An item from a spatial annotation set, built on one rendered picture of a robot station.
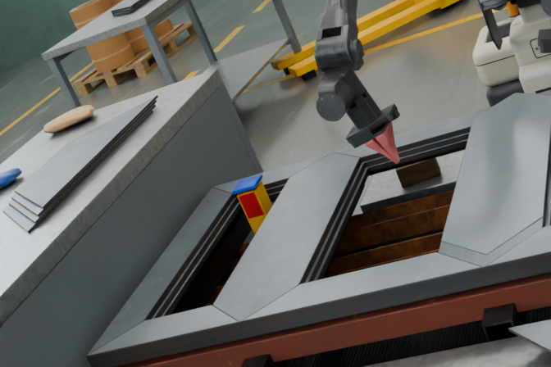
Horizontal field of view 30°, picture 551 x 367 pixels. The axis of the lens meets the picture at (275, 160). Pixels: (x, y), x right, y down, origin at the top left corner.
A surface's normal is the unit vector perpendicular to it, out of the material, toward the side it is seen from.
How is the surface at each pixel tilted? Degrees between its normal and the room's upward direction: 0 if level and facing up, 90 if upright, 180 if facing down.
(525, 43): 98
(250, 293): 0
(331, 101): 91
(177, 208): 90
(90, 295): 90
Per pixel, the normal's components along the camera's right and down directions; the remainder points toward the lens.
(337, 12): -0.43, -0.47
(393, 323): -0.27, 0.41
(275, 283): -0.39, -0.87
